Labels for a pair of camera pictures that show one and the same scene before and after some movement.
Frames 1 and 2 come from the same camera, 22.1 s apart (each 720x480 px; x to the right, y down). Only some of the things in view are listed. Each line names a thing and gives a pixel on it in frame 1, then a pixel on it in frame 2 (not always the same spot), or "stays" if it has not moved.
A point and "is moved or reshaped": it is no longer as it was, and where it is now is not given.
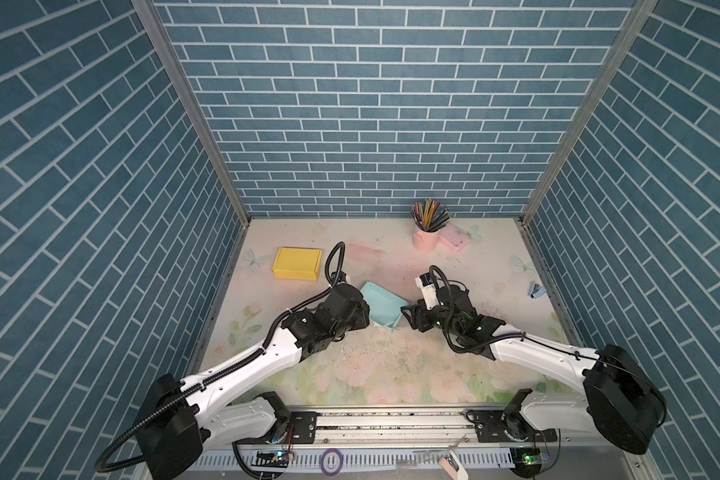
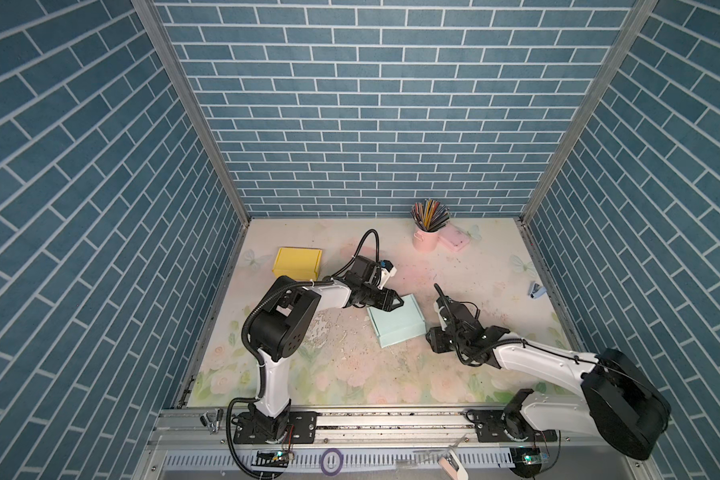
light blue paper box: (385, 307) is moved or reshaped
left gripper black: (363, 315) to (385, 299)
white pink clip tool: (453, 466) stays
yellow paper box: (299, 264) stays
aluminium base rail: (405, 444) stays
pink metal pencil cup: (425, 241) stays
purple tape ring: (341, 459) stays
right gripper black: (418, 312) to (434, 339)
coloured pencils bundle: (430, 214) stays
